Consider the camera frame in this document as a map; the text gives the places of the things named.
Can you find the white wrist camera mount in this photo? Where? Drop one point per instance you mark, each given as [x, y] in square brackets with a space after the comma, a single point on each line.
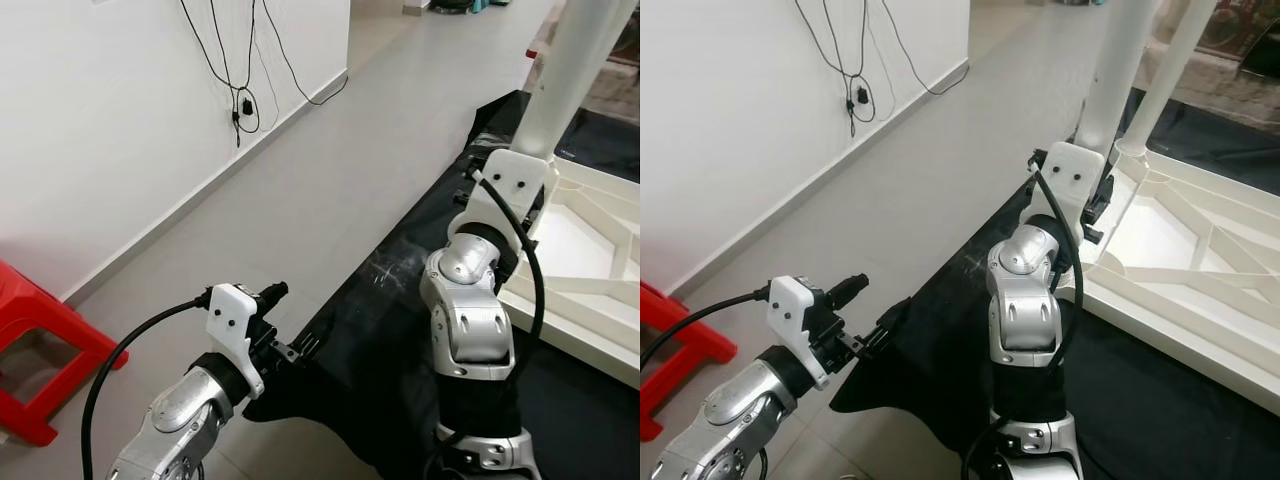
[510, 185]
[790, 305]
[1075, 175]
[230, 315]

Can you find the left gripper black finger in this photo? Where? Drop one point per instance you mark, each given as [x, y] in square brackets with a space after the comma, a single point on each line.
[848, 285]
[885, 330]
[272, 292]
[305, 348]

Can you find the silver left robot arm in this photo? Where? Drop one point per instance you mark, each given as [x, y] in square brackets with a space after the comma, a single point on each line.
[175, 420]
[730, 420]

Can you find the white plastic children table top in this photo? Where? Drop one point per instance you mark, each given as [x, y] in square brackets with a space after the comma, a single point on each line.
[590, 330]
[1200, 340]

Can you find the red plastic stool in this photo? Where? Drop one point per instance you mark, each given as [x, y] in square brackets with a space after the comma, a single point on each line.
[690, 350]
[40, 310]

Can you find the speckled stone ledge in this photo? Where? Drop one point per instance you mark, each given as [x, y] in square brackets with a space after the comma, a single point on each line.
[615, 95]
[1230, 95]

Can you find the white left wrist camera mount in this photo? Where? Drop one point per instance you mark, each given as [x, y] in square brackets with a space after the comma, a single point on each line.
[230, 315]
[790, 305]

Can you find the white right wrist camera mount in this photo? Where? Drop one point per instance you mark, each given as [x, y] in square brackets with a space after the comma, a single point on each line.
[510, 185]
[1075, 175]

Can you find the black power adapter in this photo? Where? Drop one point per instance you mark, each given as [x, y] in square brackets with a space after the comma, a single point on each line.
[862, 95]
[245, 103]

